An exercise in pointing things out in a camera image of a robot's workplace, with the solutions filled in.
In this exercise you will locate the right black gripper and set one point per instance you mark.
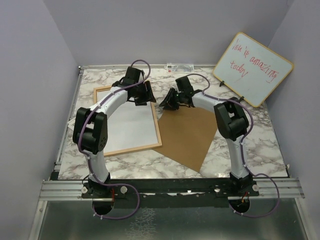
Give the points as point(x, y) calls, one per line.
point(168, 102)

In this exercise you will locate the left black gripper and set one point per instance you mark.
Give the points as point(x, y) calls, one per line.
point(147, 96)

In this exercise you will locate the colour photo print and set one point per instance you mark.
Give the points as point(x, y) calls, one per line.
point(132, 125)

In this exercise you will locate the brown frame backing board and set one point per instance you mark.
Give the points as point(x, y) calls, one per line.
point(186, 135)

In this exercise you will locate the light wooden picture frame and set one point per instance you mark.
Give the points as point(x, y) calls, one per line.
point(135, 147)

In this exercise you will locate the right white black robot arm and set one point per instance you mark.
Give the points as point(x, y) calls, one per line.
point(232, 122)

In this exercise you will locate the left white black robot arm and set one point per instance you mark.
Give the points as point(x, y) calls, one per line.
point(90, 131)

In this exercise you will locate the white label strip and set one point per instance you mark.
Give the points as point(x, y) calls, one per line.
point(179, 68)

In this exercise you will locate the whiteboard with red writing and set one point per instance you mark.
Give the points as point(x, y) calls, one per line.
point(251, 70)

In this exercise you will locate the black mounting bar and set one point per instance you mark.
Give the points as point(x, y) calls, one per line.
point(123, 195)

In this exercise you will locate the small white bracket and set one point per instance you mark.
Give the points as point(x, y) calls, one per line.
point(71, 123)

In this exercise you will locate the left aluminium side rail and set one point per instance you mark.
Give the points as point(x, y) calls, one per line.
point(57, 164)

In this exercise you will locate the aluminium front rail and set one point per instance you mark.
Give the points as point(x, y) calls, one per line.
point(264, 188)

